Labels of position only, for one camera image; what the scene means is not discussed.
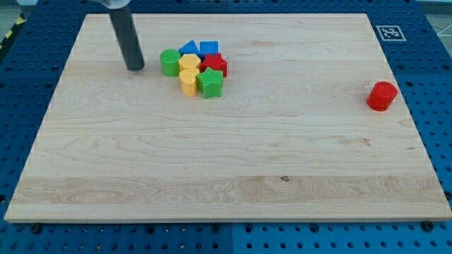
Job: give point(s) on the grey robot arm end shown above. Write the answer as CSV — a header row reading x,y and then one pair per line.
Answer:
x,y
113,4

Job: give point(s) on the green star block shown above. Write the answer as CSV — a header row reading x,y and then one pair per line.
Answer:
x,y
210,82

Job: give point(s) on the yellow heart block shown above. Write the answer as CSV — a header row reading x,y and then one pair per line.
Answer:
x,y
188,80

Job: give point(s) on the red star block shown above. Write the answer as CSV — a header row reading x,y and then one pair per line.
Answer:
x,y
215,62

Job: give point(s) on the wooden board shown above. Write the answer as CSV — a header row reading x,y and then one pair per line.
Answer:
x,y
291,139

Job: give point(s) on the yellow hexagon block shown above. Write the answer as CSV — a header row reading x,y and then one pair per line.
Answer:
x,y
189,61

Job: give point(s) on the blue square block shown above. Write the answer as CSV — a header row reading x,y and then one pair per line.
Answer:
x,y
208,47

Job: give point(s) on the blue triangle block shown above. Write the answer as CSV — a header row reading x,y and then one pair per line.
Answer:
x,y
189,48

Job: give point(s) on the green cylinder block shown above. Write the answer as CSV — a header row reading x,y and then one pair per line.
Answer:
x,y
169,60

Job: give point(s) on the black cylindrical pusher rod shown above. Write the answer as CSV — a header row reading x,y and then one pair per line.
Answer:
x,y
125,31

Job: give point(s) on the red cylinder block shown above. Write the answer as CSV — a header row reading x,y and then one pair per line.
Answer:
x,y
381,96

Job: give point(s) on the white fiducial marker tag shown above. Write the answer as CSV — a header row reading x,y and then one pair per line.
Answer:
x,y
390,33

